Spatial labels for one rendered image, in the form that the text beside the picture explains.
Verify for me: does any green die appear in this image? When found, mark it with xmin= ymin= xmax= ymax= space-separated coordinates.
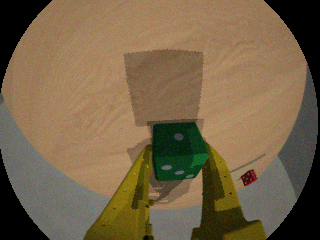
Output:
xmin=152 ymin=122 xmax=209 ymax=181

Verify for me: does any tan square mat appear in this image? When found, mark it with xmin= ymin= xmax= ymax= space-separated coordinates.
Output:
xmin=230 ymin=154 xmax=266 ymax=184

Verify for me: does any red die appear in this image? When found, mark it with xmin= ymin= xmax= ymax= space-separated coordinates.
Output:
xmin=241 ymin=170 xmax=258 ymax=186

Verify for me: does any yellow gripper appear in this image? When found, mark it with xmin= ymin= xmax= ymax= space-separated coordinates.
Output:
xmin=83 ymin=141 xmax=267 ymax=240

